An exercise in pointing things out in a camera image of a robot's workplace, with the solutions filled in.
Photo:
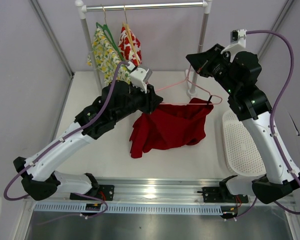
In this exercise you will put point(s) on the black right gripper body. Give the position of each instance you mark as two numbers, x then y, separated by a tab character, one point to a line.
220	67

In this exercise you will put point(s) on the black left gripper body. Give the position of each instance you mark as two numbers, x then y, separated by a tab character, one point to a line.
138	100

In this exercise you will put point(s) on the pink wire hanger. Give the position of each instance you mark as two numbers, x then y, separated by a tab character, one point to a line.
191	88

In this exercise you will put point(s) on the red skirt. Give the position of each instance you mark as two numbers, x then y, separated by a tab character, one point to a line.
170	126

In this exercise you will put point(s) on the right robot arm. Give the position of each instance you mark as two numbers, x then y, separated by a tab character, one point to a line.
238	76

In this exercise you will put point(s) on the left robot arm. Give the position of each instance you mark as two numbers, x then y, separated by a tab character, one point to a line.
41	180

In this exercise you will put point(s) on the yellow hanger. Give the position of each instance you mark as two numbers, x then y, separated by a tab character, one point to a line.
128	32

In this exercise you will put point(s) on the green hanger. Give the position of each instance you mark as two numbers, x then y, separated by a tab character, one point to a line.
108	33

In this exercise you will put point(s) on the lemon print garment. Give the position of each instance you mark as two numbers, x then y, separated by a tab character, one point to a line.
106	57

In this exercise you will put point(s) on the red floral print garment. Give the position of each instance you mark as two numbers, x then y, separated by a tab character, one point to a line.
125	48

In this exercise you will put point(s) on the white perforated basket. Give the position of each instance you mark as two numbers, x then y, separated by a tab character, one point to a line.
241	154

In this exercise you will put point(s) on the white clothes rack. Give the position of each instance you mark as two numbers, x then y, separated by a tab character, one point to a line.
166	35

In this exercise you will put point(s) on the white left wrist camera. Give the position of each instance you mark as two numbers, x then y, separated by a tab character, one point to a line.
139	75

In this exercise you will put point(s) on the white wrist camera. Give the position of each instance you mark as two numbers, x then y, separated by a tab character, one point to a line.
237	42
139	75

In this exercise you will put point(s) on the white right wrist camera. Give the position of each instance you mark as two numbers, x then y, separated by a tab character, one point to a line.
237	42

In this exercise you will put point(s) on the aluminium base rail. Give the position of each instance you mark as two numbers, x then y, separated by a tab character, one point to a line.
136	191

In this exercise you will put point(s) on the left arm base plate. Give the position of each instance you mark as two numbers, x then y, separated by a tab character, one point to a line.
103	192

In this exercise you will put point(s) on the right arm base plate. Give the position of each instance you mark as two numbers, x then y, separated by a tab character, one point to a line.
217	194

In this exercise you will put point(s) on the perforated cable tray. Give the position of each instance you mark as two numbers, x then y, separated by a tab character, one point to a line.
127	208

